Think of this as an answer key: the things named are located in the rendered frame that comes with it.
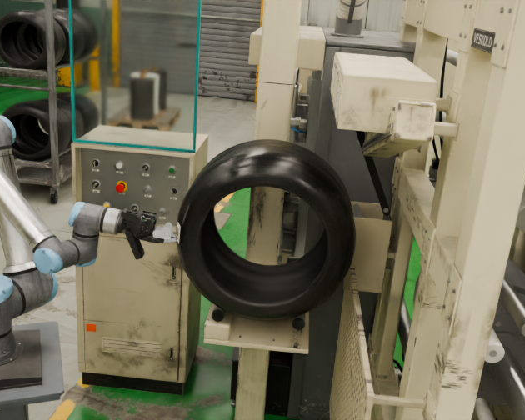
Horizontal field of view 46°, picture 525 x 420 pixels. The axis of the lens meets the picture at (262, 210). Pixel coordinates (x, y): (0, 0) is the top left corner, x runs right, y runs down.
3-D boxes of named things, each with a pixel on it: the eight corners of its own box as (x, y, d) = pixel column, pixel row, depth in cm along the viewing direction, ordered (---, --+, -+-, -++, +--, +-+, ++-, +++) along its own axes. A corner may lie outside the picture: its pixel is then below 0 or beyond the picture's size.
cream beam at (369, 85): (328, 93, 221) (332, 52, 216) (399, 100, 220) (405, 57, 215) (334, 130, 164) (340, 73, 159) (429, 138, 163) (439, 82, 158)
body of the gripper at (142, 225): (153, 221, 209) (118, 213, 209) (150, 243, 212) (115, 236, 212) (158, 212, 216) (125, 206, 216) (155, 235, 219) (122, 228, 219)
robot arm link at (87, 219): (75, 222, 221) (77, 196, 217) (109, 229, 221) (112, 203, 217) (65, 231, 212) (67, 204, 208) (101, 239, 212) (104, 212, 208)
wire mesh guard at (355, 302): (329, 402, 269) (348, 256, 246) (333, 403, 269) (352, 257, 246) (337, 591, 185) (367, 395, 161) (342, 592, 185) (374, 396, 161)
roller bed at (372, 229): (341, 267, 259) (349, 200, 249) (376, 271, 258) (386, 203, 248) (342, 289, 240) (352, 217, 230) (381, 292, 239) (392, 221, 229)
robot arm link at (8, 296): (-44, 326, 221) (-43, 282, 216) (-4, 309, 236) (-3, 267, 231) (-14, 342, 215) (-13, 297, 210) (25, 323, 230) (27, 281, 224)
